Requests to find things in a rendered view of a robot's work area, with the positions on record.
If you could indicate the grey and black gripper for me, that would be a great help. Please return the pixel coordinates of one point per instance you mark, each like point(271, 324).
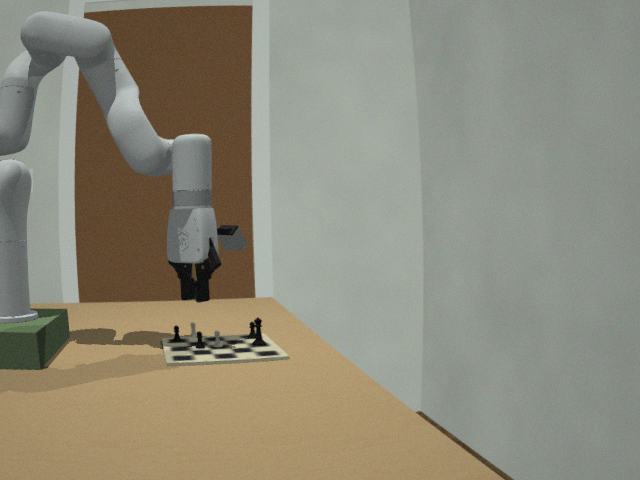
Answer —
point(188, 232)

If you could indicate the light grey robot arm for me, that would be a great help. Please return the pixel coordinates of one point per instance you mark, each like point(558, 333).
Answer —
point(188, 157)

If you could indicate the black and cream chessboard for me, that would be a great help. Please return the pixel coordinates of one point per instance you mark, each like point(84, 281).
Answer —
point(236, 349)

